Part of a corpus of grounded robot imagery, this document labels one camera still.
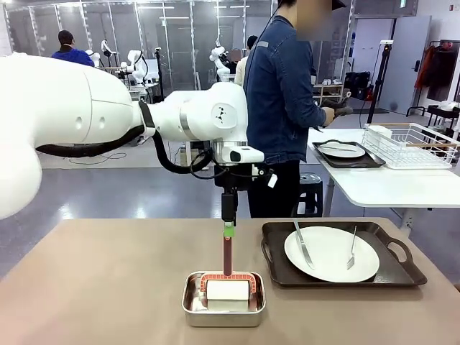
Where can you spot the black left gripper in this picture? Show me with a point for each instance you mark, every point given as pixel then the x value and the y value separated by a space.
pixel 230 176

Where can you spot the silver table knife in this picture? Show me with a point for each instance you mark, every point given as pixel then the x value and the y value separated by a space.
pixel 304 248

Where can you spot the large white round plate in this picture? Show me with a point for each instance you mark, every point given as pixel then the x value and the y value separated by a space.
pixel 330 251

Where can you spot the metal utensil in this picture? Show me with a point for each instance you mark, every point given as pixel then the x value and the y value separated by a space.
pixel 338 147

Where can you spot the silver fork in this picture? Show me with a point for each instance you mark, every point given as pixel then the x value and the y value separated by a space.
pixel 353 244

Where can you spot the grey brown cloth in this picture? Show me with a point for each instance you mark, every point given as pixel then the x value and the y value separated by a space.
pixel 341 108

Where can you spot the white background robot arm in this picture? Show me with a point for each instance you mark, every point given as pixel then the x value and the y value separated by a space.
pixel 136 61
pixel 215 54

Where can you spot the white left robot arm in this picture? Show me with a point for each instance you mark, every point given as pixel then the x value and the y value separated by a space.
pixel 54 108

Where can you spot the person's right forearm denim sleeve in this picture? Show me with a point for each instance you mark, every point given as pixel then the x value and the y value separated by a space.
pixel 309 109

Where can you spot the person's right hand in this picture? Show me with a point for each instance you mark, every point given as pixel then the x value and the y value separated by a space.
pixel 329 116

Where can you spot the small white hanging tag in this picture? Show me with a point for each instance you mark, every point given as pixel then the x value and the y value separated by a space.
pixel 272 180

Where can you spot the black plastic stool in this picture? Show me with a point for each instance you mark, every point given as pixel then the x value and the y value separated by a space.
pixel 309 179

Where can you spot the rectangular metal tray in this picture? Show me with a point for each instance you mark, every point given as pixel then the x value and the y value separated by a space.
pixel 223 319

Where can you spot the person in denim jacket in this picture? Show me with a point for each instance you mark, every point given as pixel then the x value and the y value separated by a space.
pixel 276 90

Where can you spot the seated person in white top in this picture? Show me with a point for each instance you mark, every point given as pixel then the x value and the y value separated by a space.
pixel 241 72

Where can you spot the white shoe shelf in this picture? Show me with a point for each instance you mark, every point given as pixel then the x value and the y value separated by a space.
pixel 332 90

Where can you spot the white side table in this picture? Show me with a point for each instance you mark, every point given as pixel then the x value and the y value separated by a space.
pixel 388 187

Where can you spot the white cutlery holder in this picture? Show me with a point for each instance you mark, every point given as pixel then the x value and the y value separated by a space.
pixel 380 131

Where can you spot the black bags pile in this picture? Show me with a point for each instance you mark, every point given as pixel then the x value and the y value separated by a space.
pixel 357 86

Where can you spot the black tripod light stand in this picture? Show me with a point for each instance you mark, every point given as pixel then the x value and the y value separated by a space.
pixel 377 90

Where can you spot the man in blue hoodie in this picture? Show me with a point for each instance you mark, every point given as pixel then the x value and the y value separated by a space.
pixel 72 55

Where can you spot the black utility cart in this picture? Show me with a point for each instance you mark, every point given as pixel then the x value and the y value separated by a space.
pixel 442 116

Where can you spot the orange hanging jacket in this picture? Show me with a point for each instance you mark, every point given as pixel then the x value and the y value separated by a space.
pixel 424 68

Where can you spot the dark hanging coat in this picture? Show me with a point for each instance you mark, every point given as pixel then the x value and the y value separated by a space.
pixel 443 75

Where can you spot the black coat rack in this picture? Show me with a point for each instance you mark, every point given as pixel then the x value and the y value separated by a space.
pixel 440 43

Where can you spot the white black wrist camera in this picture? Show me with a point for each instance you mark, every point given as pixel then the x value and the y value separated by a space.
pixel 246 154

